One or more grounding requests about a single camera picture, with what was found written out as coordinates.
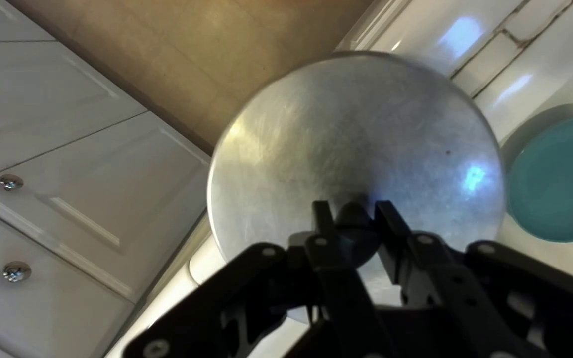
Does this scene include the silver cabinet knob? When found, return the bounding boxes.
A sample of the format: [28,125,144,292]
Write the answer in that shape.
[0,260,34,286]
[0,171,26,195]

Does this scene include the teal round bowl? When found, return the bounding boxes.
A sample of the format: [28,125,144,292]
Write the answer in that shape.
[506,109,573,244]

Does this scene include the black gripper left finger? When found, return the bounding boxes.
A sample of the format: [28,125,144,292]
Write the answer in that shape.
[124,199,394,358]

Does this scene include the silver pot lid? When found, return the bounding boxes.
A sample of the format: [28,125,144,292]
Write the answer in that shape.
[205,49,508,268]

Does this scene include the white base cabinet with knobs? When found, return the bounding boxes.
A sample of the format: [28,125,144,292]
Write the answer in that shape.
[0,0,213,358]

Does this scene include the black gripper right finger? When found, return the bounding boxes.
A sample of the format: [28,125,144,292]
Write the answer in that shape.
[372,199,573,358]

